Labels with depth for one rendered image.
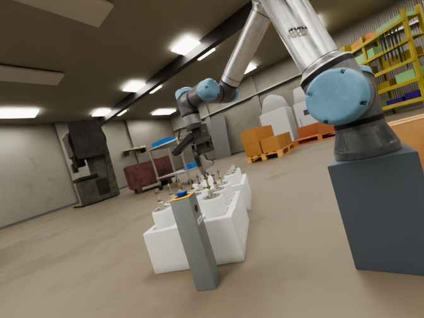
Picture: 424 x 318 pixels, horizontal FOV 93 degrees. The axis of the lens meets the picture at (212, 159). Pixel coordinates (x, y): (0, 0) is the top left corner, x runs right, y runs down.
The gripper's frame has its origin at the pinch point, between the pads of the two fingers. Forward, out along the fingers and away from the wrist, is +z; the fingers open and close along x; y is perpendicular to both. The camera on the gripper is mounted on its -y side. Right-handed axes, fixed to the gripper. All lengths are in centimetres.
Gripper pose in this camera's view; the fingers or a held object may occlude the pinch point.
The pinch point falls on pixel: (203, 174)
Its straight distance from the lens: 83.7
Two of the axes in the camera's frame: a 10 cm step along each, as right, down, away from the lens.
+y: 9.5, -2.8, -1.5
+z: 2.9, 9.6, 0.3
